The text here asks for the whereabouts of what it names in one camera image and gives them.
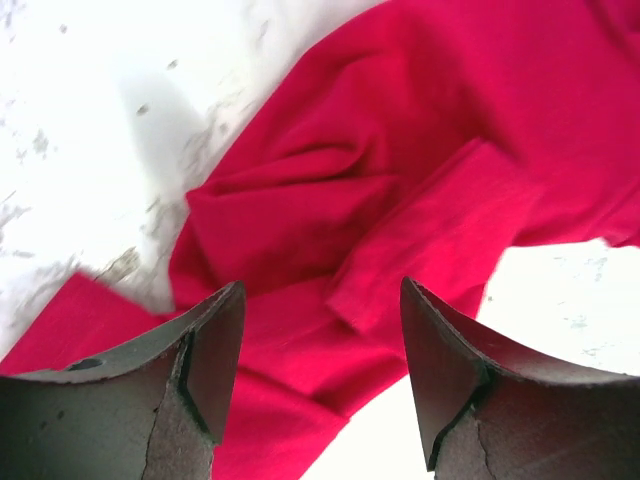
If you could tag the red t shirt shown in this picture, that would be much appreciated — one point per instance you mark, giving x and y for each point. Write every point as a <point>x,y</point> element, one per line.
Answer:
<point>421,139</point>

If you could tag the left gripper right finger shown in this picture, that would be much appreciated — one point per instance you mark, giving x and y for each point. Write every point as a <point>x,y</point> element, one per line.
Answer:
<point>489,407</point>

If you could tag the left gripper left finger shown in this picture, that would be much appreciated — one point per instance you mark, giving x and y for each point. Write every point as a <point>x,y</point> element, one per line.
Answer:
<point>154,407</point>

